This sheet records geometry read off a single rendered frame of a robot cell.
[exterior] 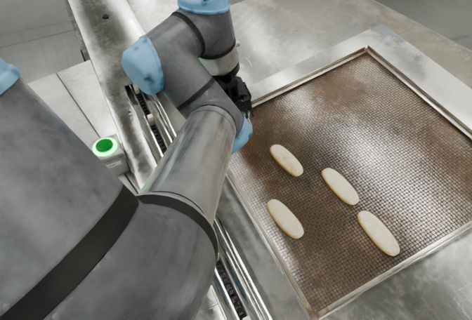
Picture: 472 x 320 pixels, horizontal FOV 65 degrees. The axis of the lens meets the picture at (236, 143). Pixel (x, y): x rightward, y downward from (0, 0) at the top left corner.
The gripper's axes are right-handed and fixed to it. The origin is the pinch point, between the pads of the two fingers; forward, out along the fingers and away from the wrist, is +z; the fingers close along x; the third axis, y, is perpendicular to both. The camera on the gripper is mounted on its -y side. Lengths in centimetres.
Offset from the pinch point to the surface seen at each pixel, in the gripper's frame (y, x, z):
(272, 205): 20.1, 1.6, 4.6
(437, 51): -24, 75, 27
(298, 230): 26.9, 4.5, 4.7
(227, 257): 25.9, -10.4, 7.9
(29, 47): -197, -108, 84
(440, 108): 10.9, 45.4, 5.3
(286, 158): 10.6, 8.3, 4.5
